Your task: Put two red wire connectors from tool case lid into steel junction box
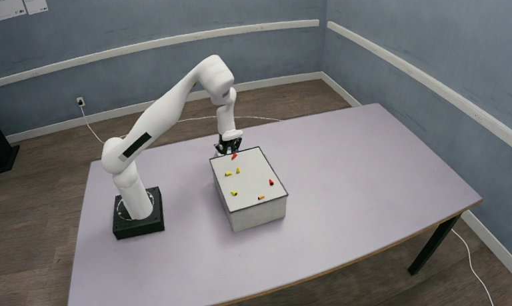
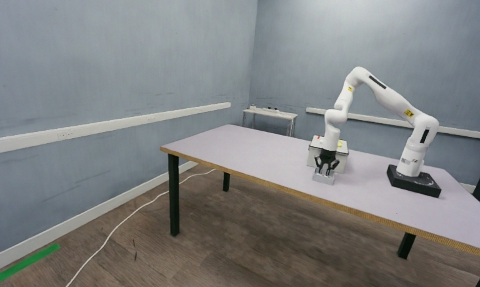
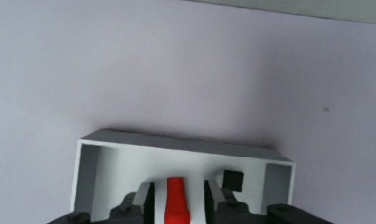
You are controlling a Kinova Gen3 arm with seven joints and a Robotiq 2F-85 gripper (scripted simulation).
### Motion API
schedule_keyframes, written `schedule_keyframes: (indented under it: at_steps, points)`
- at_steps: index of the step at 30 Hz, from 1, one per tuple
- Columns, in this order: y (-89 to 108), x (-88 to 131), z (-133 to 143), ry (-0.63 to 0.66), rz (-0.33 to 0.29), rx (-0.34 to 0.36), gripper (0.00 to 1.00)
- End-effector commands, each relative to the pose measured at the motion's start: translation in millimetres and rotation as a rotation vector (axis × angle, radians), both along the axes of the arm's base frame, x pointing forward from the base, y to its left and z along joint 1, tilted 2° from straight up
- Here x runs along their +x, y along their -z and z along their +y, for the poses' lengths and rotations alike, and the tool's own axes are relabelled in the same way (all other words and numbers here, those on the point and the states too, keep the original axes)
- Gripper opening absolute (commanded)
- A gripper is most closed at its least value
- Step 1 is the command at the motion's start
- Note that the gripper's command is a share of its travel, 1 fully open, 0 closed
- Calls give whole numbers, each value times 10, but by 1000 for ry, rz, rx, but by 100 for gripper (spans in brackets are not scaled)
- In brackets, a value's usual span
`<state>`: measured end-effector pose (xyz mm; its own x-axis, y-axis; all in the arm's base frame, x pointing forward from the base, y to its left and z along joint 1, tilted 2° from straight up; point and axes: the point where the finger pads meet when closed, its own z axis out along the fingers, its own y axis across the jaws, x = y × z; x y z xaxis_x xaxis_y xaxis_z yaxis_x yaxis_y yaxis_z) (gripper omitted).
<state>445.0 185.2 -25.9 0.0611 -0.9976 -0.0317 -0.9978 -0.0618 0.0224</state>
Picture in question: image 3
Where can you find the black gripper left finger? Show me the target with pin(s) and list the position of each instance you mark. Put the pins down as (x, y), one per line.
(128, 212)

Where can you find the grey open metal box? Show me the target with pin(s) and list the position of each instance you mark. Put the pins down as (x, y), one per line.
(110, 164)

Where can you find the red wire connector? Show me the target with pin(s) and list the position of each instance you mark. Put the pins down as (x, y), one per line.
(176, 209)

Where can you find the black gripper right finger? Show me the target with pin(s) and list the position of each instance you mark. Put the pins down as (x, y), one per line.
(218, 210)

